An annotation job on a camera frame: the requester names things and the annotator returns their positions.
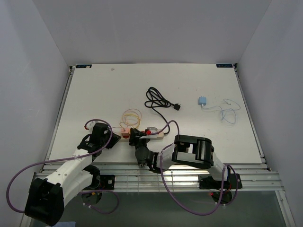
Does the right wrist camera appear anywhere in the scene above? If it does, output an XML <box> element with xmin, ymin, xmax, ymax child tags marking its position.
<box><xmin>144</xmin><ymin>127</ymin><xmax>158</xmax><ymax>136</ymax></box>

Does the pink charger plug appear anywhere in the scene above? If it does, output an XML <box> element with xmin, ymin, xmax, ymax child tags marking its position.
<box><xmin>120</xmin><ymin>128</ymin><xmax>130</xmax><ymax>137</ymax></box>

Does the black power strip cord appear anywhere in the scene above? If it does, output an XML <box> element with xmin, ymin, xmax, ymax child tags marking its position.
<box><xmin>144</xmin><ymin>87</ymin><xmax>182</xmax><ymax>137</ymax></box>

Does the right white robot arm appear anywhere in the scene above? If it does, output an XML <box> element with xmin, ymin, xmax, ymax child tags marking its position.
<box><xmin>129</xmin><ymin>129</ymin><xmax>231</xmax><ymax>188</ymax></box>

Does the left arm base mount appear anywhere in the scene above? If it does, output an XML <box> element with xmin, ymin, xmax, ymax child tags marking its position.
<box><xmin>88</xmin><ymin>175</ymin><xmax>116</xmax><ymax>190</ymax></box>

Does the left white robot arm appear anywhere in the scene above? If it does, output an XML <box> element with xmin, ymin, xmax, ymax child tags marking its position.
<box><xmin>25</xmin><ymin>122</ymin><xmax>121</xmax><ymax>226</ymax></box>

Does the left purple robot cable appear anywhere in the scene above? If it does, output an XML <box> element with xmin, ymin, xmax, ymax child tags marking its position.
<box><xmin>6</xmin><ymin>119</ymin><xmax>120</xmax><ymax>215</ymax></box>

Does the pink charging cable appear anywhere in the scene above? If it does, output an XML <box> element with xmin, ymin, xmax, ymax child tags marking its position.
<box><xmin>111</xmin><ymin>108</ymin><xmax>143</xmax><ymax>133</ymax></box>

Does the yellow charging cable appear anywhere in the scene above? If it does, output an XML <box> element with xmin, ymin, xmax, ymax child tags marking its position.
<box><xmin>123</xmin><ymin>113</ymin><xmax>141</xmax><ymax>128</ymax></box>

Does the beige red power strip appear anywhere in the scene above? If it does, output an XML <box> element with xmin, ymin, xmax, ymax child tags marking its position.
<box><xmin>115</xmin><ymin>129</ymin><xmax>164</xmax><ymax>141</ymax></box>

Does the blue charging cable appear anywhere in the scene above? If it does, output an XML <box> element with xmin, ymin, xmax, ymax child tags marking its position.
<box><xmin>202</xmin><ymin>98</ymin><xmax>241</xmax><ymax>125</ymax></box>

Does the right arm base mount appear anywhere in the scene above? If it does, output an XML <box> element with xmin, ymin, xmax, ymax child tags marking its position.
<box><xmin>198</xmin><ymin>173</ymin><xmax>243</xmax><ymax>191</ymax></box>

